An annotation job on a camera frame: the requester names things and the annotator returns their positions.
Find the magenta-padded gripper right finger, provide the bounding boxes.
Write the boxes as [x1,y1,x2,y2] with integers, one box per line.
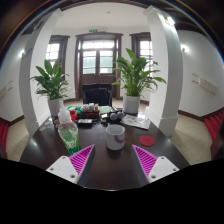
[131,144,180,188]

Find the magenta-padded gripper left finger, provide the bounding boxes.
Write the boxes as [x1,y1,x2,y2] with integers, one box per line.
[45,143,96,187]

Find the clear bottle with green label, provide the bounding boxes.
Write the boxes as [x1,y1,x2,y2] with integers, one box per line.
[57,107,82,156]

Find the flat round red coaster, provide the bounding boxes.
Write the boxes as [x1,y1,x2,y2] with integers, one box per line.
[138,134,156,148]

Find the small black device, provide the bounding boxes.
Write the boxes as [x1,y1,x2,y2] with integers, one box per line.
[77,118,94,127]

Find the white mug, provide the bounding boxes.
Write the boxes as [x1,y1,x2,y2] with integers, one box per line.
[105,124,126,151]

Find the box of small jars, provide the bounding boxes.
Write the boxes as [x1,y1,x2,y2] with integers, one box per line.
[77,103,101,120]

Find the grey headphones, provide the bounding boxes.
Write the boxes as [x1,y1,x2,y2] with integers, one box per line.
[109,110,125,122]

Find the red carpeted stairs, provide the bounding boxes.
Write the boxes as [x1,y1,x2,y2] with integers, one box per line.
[203,111,224,143]
[0,118,9,153]

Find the black office chair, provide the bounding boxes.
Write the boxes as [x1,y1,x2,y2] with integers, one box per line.
[82,83,114,107]

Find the small potted plant white pot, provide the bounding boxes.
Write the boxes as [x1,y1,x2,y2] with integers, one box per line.
[30,59,70,118]

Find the large potted plant white pot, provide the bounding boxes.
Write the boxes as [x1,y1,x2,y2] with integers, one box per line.
[111,48,167,115]

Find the brown double door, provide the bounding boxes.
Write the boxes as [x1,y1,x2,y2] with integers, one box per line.
[74,32,124,101]

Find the green exit sign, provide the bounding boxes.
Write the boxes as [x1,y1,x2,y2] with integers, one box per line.
[88,28,108,34]

